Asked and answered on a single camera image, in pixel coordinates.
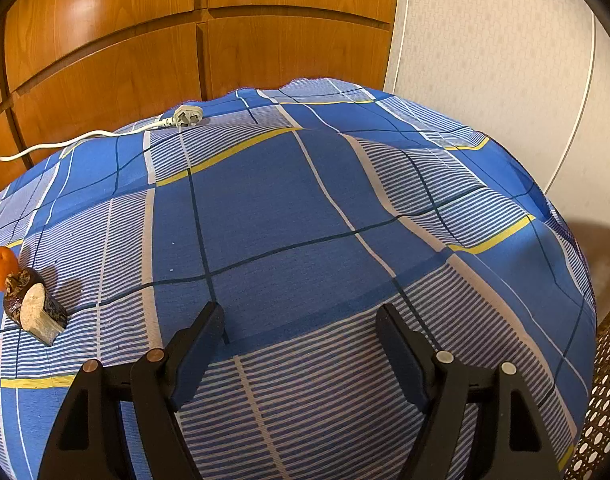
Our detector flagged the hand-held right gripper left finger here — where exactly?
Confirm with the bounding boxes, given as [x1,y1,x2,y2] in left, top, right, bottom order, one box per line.
[37,301,227,480]

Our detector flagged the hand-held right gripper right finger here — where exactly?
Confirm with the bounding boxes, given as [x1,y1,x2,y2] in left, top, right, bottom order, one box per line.
[375,304,564,480]

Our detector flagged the wooden wardrobe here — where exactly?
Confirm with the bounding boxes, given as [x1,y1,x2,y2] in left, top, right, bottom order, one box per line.
[0,0,401,206]

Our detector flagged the white power plug with cable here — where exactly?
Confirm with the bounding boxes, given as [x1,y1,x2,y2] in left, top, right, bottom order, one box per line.
[0,104,204,163]

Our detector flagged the blue plaid bedsheet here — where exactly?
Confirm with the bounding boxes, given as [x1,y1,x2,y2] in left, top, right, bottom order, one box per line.
[0,77,598,480]

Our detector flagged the wicker cane chair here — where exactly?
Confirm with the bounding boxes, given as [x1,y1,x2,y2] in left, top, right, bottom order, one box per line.
[568,305,610,480]

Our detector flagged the dark brown patterned fruit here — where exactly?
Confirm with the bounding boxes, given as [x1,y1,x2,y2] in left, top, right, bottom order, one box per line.
[3,267,46,323]

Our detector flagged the orange tangerine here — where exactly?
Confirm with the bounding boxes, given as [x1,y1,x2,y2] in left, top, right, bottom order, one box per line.
[0,246,20,292]

